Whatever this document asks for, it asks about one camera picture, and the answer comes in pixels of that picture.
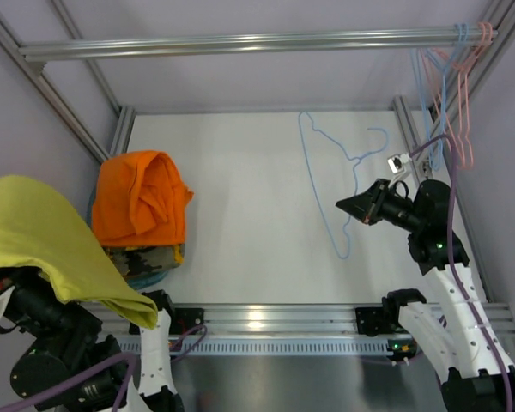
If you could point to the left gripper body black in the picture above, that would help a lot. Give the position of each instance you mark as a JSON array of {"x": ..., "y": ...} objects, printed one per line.
[{"x": 21, "y": 301}]

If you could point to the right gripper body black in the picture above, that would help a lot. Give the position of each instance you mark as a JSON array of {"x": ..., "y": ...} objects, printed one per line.
[{"x": 376, "y": 202}]

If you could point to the light blue wire hanger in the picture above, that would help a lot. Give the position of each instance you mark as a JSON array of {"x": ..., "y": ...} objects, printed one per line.
[{"x": 333, "y": 165}]

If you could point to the yellow-green trousers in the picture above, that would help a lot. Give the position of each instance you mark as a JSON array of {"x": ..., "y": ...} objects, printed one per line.
[{"x": 40, "y": 228}]

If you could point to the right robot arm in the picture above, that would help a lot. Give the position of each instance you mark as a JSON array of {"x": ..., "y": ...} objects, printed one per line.
[{"x": 474, "y": 371}]

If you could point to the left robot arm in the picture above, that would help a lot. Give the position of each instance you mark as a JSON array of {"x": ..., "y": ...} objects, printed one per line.
[{"x": 68, "y": 366}]

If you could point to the teal laundry basket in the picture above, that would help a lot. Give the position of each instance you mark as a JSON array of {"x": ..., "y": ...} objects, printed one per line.
[{"x": 145, "y": 283}]

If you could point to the pink spare hangers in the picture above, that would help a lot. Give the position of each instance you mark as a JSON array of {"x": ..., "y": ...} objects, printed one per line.
[{"x": 471, "y": 53}]

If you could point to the orange garment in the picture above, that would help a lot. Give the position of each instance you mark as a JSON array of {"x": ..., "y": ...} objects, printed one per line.
[{"x": 140, "y": 200}]

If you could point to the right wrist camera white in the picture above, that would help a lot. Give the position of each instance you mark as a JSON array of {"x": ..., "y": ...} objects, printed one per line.
[{"x": 400, "y": 166}]

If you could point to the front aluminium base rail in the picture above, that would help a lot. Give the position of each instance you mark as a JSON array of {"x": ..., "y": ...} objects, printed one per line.
[{"x": 287, "y": 320}]

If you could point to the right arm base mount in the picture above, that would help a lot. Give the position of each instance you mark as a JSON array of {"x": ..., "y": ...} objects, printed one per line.
[{"x": 373, "y": 321}]

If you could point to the slotted grey cable duct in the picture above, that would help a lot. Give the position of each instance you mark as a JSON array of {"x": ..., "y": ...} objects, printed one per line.
[{"x": 344, "y": 345}]

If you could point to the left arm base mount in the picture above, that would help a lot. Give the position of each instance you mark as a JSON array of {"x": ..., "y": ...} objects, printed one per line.
[{"x": 181, "y": 320}]

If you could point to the top aluminium hanging rail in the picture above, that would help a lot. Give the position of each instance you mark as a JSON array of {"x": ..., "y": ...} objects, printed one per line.
[{"x": 84, "y": 49}]

